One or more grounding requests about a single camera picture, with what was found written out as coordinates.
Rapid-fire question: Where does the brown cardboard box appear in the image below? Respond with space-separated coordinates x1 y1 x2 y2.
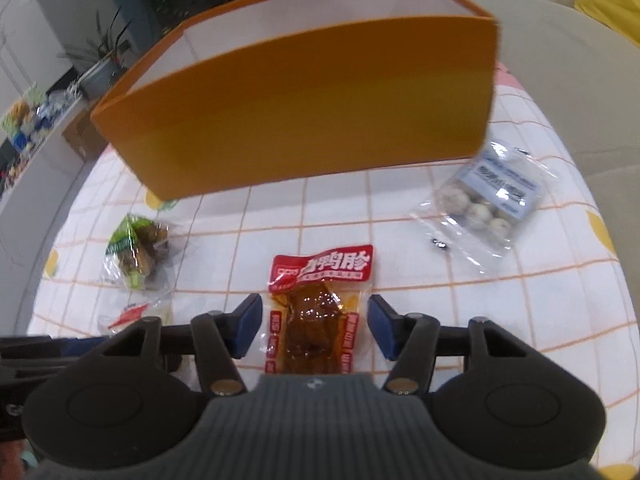
62 106 109 162

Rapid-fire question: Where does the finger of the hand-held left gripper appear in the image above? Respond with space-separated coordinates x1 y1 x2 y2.
52 337 115 376

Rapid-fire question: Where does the clear packet of quail eggs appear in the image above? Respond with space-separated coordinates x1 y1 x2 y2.
410 142 561 274

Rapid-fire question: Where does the red braised snack packet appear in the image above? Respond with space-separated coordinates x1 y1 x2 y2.
260 244 376 377

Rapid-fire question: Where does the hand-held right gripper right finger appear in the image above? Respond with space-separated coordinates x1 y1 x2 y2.
367 294 533 395

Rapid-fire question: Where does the orange cardboard box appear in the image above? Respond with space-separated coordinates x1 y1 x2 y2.
90 0 500 202

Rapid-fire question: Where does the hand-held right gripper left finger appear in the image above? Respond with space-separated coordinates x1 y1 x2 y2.
102 292 264 395

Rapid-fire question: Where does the colourful picture card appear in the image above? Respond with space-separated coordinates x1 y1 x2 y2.
0 81 49 137

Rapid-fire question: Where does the beige sofa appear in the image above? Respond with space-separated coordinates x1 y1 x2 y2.
414 0 640 211

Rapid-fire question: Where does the white low cabinet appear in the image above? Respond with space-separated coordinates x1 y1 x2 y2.
0 94 112 223

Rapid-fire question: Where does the white and red snack packet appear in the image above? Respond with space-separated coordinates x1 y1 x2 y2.
97 299 174 337

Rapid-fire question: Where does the long-leaf potted plant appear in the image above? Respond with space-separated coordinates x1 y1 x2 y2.
56 6 135 67

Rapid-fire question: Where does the green snack packet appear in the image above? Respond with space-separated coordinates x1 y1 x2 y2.
102 213 174 291

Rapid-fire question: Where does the checkered lemon print tablecloth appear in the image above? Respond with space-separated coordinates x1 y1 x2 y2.
25 59 640 480

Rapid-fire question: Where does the grey plant pot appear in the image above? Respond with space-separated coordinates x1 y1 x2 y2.
77 57 127 102

